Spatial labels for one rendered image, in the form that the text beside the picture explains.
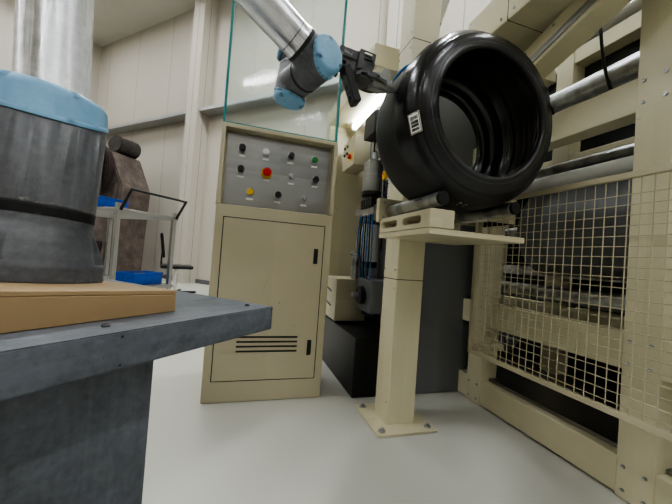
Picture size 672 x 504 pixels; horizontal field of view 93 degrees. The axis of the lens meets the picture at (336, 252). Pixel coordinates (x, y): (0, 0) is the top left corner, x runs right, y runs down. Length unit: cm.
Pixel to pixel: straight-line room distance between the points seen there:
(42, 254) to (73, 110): 20
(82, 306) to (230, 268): 111
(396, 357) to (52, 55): 134
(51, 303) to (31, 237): 13
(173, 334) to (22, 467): 22
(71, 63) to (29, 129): 28
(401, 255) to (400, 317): 26
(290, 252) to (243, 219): 26
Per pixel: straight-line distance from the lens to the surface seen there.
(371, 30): 590
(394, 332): 140
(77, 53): 84
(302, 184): 162
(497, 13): 169
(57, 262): 54
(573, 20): 157
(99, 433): 59
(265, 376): 163
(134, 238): 712
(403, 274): 138
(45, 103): 58
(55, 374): 39
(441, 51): 116
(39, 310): 43
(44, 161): 56
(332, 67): 89
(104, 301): 45
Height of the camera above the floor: 69
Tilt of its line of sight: 1 degrees up
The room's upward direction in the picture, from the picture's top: 4 degrees clockwise
